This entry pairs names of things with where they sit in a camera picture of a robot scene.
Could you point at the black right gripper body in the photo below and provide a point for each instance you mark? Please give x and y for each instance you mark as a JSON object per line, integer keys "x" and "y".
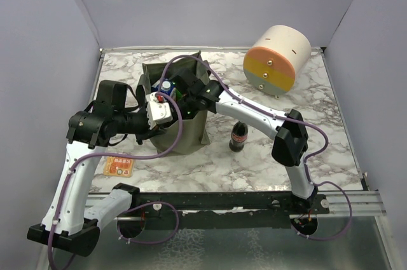
{"x": 186, "y": 107}

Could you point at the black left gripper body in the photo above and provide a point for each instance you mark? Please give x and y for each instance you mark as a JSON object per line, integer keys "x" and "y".
{"x": 137, "y": 124}

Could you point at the olive green canvas bag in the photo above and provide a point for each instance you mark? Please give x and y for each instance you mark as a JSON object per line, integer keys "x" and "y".
{"x": 194, "y": 135}

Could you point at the blue white beverage carton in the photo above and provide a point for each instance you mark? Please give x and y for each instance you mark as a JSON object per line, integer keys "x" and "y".
{"x": 167, "y": 88}

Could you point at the cola glass bottle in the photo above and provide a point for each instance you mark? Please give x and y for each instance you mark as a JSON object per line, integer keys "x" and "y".
{"x": 238, "y": 136}

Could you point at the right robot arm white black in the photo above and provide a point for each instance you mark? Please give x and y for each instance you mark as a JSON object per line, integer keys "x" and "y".
{"x": 290, "y": 138}

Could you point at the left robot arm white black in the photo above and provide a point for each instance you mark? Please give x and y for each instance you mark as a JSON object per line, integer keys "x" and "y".
{"x": 68, "y": 225}

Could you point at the orange small notepad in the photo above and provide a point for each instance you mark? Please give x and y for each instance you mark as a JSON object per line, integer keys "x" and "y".
{"x": 118, "y": 167}

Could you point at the cream cylinder with orange face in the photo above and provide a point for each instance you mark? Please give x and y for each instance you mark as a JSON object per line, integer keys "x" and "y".
{"x": 276, "y": 58}

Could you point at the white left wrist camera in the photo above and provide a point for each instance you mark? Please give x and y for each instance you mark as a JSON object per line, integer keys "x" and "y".
{"x": 158, "y": 110}

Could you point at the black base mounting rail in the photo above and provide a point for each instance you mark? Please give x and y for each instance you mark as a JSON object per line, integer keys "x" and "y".
{"x": 165, "y": 217}

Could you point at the aluminium frame rail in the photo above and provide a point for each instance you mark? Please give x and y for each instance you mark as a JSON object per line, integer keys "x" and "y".
{"x": 326, "y": 204}

